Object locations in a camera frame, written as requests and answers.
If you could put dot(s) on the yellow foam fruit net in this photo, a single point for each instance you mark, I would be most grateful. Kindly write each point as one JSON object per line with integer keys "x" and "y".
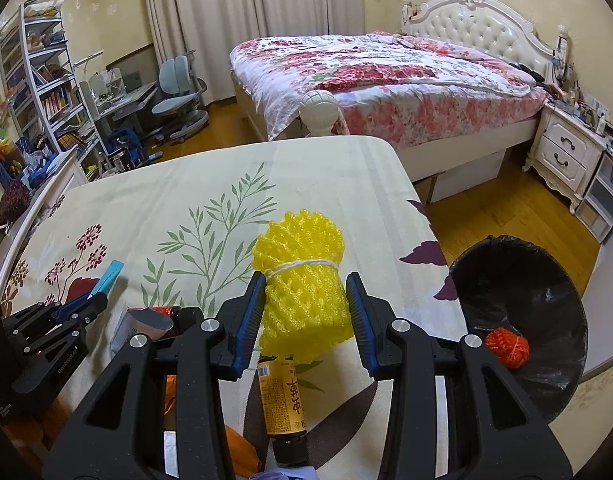
{"x": 301, "y": 260}

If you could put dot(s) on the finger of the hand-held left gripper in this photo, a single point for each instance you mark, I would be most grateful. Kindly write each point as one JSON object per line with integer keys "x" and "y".
{"x": 109, "y": 276}
{"x": 89, "y": 307}

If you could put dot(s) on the beige curtains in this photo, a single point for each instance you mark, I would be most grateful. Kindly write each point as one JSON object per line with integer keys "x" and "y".
{"x": 246, "y": 5}

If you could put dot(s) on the pink floral quilt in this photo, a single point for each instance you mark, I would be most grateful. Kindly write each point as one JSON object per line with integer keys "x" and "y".
{"x": 376, "y": 70}

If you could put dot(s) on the blue plastic basket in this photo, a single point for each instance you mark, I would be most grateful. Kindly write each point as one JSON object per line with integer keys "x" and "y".
{"x": 11, "y": 167}

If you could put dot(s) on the grey-blue desk chair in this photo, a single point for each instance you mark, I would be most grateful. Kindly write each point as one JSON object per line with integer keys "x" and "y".
{"x": 179, "y": 95}

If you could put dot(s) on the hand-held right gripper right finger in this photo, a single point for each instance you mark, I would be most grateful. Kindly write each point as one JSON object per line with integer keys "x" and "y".
{"x": 359, "y": 320}

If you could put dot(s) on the waste bin with black liner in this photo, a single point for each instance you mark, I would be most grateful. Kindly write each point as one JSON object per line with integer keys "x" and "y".
{"x": 526, "y": 300}

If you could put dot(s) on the white box under bed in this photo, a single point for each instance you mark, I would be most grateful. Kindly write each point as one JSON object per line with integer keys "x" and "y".
{"x": 466, "y": 177}

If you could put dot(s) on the white bed frame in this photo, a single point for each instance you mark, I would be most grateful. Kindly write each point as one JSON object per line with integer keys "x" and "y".
{"x": 486, "y": 25}

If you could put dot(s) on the orange foam net ball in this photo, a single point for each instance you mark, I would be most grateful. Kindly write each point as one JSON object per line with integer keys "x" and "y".
{"x": 508, "y": 347}

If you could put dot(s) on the brown bottle with yellow label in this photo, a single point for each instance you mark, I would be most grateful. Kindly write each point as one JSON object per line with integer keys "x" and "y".
{"x": 284, "y": 400}

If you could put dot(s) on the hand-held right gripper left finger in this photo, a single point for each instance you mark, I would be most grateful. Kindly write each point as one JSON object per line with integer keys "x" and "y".
{"x": 251, "y": 317}

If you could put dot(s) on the dark red knitted cloth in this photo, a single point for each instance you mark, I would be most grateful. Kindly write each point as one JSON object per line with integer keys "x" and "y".
{"x": 9, "y": 205}

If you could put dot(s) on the red can with black cap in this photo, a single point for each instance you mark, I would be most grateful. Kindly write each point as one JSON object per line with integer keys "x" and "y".
{"x": 151, "y": 321}

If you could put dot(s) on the plastic drawer unit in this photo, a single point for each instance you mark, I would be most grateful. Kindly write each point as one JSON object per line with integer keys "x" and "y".
{"x": 603, "y": 195}

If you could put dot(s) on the leaf and flower printed blanket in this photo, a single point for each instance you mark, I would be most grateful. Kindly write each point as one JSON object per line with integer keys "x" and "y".
{"x": 186, "y": 185}

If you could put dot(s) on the clutter of bottles on nightstand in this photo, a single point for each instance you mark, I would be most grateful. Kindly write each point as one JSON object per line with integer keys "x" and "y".
{"x": 581, "y": 102}

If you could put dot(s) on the grey bookshelf with books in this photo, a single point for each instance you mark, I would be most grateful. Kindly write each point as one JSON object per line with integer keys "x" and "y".
{"x": 51, "y": 90}

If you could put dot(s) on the desk lamp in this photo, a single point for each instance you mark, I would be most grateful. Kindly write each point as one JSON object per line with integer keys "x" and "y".
{"x": 89, "y": 57}

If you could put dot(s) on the grey study desk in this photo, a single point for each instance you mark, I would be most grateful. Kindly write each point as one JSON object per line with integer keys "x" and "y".
{"x": 129, "y": 97}

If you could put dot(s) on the orange plastic bag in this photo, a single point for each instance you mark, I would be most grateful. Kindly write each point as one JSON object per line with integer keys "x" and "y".
{"x": 239, "y": 450}

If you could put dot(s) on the white nightstand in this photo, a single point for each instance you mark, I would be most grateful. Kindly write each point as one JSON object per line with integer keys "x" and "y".
{"x": 566, "y": 150}

